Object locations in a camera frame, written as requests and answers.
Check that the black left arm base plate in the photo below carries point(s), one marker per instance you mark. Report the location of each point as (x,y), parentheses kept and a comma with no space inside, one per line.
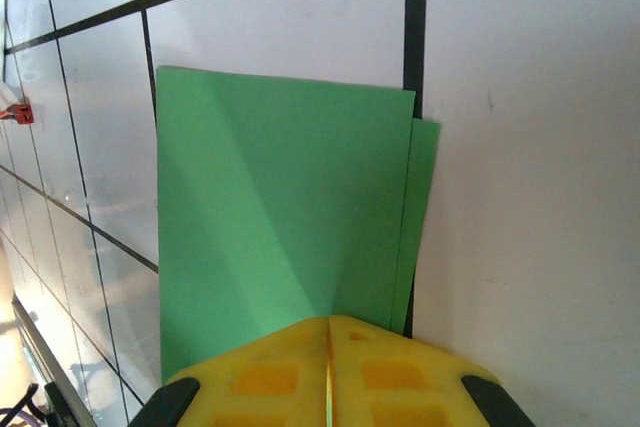
(62,407)

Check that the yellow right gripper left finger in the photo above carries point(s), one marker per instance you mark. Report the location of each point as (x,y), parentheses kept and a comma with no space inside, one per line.
(265,377)

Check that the green paper sheet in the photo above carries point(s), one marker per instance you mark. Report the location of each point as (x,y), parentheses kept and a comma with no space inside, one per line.
(280,187)

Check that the aluminium table edge rail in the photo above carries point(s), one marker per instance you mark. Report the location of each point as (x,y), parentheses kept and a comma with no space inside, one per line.
(50,362)

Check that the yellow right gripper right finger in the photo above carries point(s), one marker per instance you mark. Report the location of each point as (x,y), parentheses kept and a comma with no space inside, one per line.
(400,377)

